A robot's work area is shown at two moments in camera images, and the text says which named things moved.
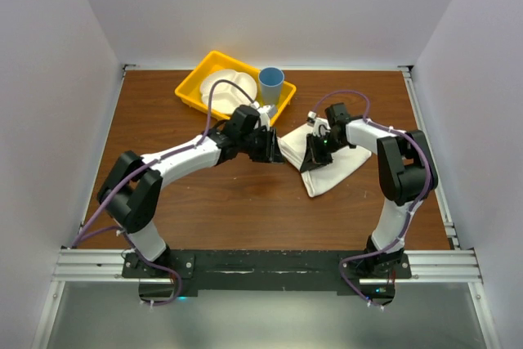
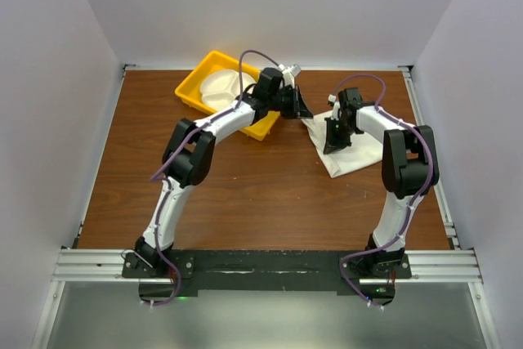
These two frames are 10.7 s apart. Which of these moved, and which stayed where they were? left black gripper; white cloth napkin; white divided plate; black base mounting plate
Moved: left black gripper; white cloth napkin
Stayed: black base mounting plate; white divided plate
